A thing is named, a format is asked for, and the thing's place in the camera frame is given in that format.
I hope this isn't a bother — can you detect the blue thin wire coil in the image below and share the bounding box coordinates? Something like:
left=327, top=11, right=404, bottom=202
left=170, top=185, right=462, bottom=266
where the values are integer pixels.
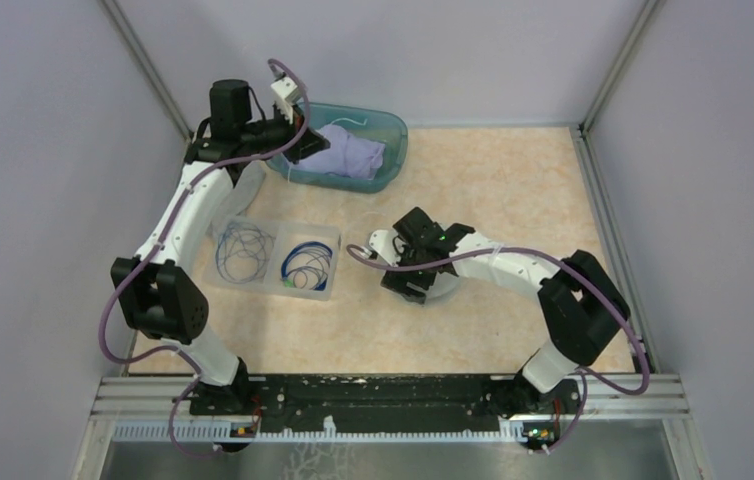
left=215, top=221, right=278, bottom=285

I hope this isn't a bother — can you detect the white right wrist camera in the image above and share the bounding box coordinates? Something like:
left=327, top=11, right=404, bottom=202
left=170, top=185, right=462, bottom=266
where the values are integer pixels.
left=364, top=229, right=400, bottom=264

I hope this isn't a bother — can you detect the teal plastic basin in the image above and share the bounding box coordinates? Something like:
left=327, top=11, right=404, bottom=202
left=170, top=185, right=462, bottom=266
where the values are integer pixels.
left=267, top=103, right=408, bottom=193

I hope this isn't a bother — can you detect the blue cable coil green connector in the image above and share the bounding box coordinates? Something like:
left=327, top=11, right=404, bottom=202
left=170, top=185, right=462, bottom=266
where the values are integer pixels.
left=280, top=241, right=333, bottom=291

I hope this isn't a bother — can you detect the lavender cloth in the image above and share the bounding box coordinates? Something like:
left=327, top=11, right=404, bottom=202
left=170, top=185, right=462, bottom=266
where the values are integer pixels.
left=292, top=125, right=385, bottom=180

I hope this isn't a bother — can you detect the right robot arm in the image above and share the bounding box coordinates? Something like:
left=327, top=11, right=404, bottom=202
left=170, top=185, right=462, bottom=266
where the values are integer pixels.
left=368, top=207, right=630, bottom=412

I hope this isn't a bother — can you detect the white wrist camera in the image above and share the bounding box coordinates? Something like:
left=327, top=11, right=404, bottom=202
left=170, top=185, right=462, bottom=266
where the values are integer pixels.
left=270, top=75, right=302, bottom=124
left=364, top=229, right=400, bottom=264

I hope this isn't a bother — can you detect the purple cable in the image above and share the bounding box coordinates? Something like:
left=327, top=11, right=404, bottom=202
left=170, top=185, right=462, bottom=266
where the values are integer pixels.
left=98, top=58, right=312, bottom=462
left=346, top=243, right=652, bottom=455

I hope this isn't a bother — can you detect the white slotted cable duct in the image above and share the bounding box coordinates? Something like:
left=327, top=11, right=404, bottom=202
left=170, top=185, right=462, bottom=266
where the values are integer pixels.
left=111, top=417, right=528, bottom=445

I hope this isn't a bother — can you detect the clear plastic divided tray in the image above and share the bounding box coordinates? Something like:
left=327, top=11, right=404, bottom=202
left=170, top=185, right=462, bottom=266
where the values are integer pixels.
left=202, top=216, right=341, bottom=301

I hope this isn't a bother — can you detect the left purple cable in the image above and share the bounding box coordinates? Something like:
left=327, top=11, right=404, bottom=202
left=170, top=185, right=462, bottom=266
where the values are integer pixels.
left=98, top=58, right=312, bottom=462

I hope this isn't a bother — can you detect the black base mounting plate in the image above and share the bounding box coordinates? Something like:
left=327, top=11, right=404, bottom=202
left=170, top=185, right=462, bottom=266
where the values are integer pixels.
left=189, top=374, right=580, bottom=434

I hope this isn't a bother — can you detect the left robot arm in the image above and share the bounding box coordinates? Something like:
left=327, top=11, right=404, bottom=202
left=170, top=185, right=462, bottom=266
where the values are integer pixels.
left=104, top=74, right=329, bottom=414

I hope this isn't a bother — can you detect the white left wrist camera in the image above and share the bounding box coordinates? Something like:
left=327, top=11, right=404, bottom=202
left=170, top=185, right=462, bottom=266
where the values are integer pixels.
left=270, top=75, right=302, bottom=124

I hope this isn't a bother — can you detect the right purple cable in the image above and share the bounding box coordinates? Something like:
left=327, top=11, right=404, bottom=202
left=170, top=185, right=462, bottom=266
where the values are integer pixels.
left=346, top=243, right=652, bottom=455

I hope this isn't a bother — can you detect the white perforated cable spool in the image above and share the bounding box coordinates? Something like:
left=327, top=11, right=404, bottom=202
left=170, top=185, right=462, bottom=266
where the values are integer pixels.
left=377, top=234, right=461, bottom=305

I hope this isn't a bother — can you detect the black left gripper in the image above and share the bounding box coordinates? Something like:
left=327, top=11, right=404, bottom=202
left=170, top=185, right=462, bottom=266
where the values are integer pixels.
left=240, top=101, right=331, bottom=164

